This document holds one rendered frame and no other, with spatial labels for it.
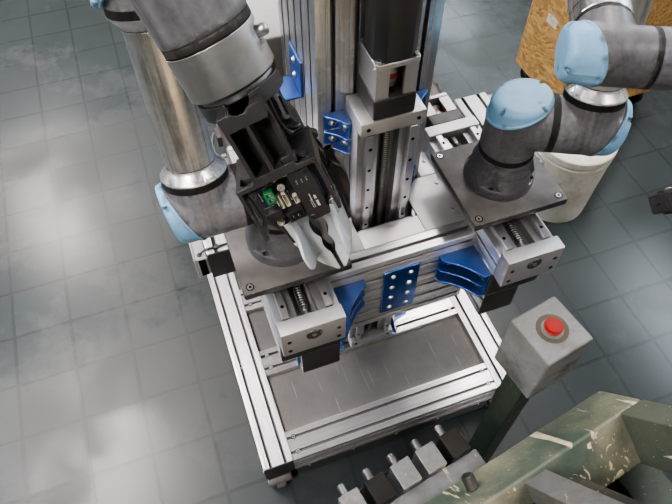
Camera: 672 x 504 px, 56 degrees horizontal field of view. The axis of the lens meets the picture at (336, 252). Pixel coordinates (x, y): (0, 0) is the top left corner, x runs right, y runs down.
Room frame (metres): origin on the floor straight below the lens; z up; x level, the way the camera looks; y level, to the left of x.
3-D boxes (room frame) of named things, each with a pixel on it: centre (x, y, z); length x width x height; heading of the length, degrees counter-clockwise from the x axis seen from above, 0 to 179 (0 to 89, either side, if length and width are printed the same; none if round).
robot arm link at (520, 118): (0.93, -0.36, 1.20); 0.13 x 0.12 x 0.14; 84
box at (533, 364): (0.61, -0.44, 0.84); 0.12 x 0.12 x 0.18; 30
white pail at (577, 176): (1.74, -0.93, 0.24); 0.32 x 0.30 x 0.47; 110
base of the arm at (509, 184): (0.94, -0.36, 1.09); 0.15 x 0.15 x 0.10
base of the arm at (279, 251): (0.77, 0.11, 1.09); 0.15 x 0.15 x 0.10
